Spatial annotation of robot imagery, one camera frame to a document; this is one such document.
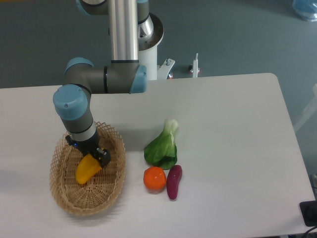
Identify green bok choy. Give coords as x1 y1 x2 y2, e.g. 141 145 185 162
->
144 119 178 170

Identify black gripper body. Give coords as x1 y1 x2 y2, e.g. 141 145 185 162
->
70 130 99 155

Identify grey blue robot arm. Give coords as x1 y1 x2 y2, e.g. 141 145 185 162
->
53 0 150 167

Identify yellow mango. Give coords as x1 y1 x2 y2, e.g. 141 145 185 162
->
75 154 102 184

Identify orange fruit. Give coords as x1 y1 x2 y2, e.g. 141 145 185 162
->
143 167 166 190

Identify blue plastic bag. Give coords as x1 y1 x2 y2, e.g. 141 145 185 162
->
292 0 317 22

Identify white table leg frame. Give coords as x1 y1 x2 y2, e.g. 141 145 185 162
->
293 84 317 133

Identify black device at edge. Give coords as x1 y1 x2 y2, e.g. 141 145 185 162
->
299 200 317 227

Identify woven wicker basket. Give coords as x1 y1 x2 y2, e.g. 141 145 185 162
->
50 122 126 216

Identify purple sweet potato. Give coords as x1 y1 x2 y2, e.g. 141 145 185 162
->
166 165 183 200

